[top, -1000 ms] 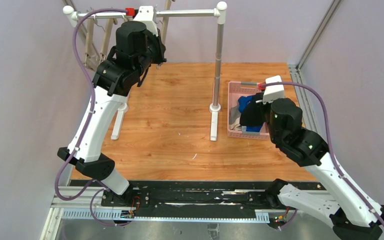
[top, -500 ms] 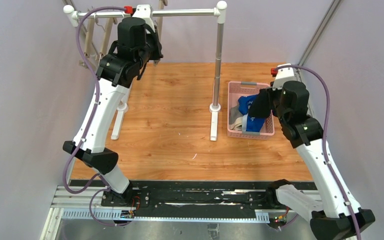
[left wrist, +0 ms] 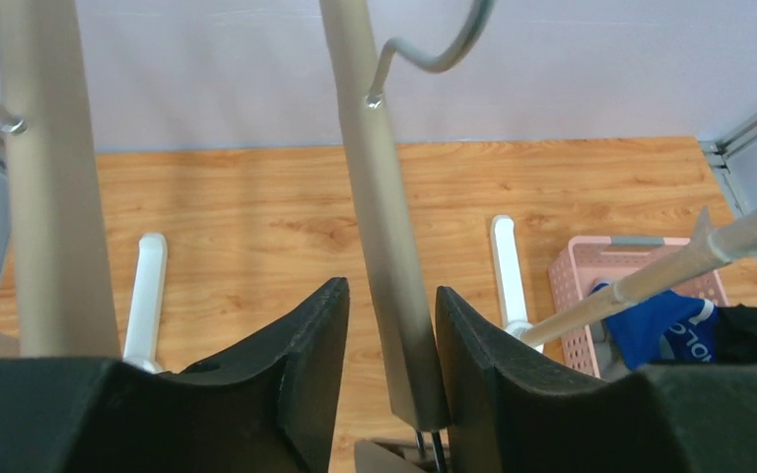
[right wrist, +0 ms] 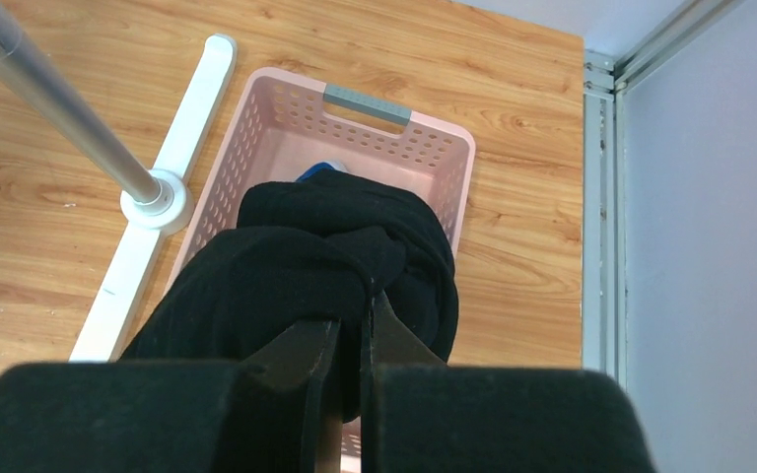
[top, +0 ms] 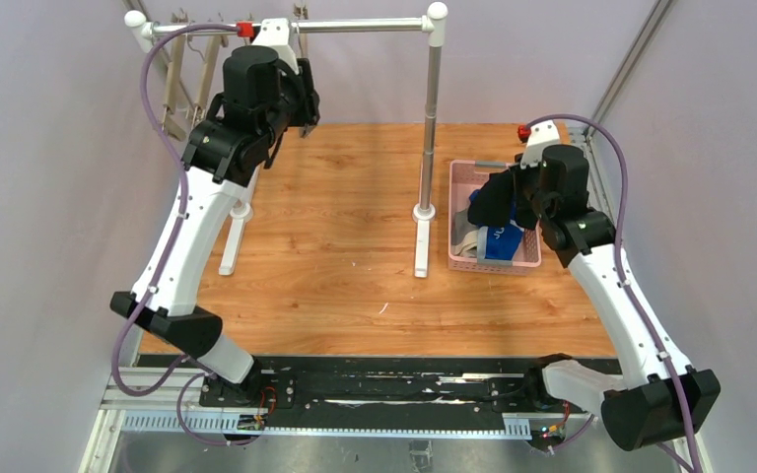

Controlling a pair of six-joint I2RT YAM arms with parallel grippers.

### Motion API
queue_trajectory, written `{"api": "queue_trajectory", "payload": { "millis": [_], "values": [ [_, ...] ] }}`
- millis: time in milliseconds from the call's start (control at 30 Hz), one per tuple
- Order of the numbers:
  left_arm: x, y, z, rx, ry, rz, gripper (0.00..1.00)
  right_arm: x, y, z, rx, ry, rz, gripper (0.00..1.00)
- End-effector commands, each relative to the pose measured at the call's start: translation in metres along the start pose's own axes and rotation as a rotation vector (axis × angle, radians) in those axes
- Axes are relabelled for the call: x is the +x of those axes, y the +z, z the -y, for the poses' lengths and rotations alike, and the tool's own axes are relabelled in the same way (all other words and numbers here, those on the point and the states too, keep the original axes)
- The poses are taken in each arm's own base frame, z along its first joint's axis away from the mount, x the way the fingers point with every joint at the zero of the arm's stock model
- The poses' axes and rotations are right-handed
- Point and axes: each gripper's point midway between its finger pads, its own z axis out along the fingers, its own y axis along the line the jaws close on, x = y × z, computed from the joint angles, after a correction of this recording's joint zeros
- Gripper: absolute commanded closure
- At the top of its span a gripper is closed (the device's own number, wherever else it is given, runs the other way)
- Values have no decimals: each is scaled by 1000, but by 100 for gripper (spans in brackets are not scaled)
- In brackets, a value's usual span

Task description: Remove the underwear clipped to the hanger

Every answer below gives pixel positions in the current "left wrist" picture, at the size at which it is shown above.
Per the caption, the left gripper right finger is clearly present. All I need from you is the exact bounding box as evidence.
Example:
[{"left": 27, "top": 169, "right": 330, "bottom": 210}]
[{"left": 435, "top": 287, "right": 757, "bottom": 472}]

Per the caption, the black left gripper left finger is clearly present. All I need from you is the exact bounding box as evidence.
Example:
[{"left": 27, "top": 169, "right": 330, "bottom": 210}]
[{"left": 0, "top": 277, "right": 350, "bottom": 472}]

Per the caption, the blue underwear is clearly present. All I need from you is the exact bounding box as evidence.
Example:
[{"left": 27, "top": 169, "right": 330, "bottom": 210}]
[{"left": 591, "top": 290, "right": 719, "bottom": 370}]

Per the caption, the beige hanger with black underwear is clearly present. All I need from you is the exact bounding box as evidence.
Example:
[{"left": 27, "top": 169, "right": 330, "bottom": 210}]
[{"left": 317, "top": 0, "right": 498, "bottom": 473}]

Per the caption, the beige hanger with blue underwear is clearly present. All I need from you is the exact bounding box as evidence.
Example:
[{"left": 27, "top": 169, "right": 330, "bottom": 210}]
[{"left": 0, "top": 1, "right": 120, "bottom": 358}]

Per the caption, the pink plastic basket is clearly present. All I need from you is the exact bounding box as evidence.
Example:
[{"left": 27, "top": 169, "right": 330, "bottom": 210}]
[{"left": 549, "top": 236, "right": 726, "bottom": 380}]

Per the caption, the metal clothes rack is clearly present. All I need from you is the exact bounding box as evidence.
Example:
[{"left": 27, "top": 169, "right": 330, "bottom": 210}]
[{"left": 120, "top": 189, "right": 757, "bottom": 376}]

